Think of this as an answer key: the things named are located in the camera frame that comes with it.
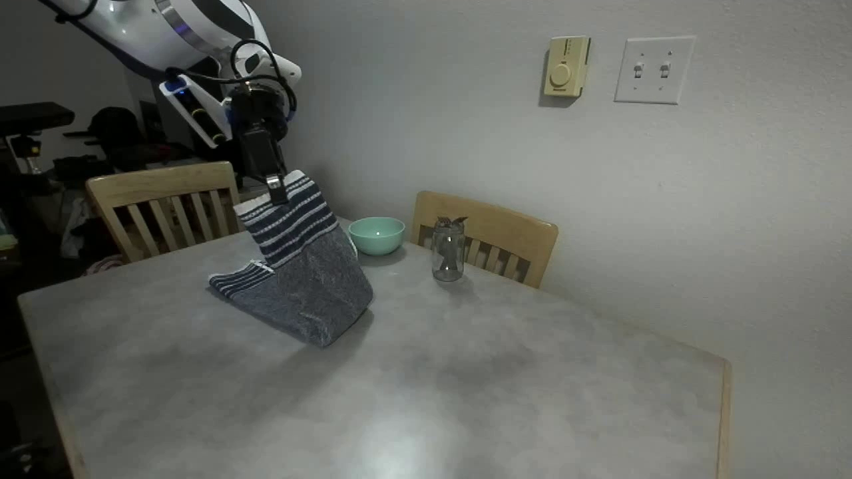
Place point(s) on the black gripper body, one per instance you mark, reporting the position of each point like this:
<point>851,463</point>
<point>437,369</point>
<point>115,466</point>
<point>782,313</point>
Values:
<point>259,146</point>

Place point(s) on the blue white striped towel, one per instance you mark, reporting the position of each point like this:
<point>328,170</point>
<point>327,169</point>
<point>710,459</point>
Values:
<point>310,282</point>

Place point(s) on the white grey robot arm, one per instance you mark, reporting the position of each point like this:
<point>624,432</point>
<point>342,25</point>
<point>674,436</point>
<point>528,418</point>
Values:
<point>150,29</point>

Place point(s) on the light wooden slatted chair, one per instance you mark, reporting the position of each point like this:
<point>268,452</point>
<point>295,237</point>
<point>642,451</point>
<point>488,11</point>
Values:
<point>160,182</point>
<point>515,233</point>

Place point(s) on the mint green bowl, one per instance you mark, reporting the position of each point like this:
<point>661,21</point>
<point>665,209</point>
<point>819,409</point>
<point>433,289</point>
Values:
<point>377,234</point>

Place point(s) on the black bag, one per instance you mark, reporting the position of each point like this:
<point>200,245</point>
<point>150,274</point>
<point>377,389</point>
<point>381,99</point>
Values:
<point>115,134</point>

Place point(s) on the clear glass jar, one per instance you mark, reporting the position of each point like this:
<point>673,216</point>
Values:
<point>449,253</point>

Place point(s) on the black padded bench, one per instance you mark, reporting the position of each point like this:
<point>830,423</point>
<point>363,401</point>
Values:
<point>35,116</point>

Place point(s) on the beige wall dimmer switch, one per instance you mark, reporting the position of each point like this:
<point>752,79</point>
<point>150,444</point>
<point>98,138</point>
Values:
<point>565,68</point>

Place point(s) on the white double switch plate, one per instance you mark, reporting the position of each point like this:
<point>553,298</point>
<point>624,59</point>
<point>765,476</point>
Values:
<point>656,71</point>

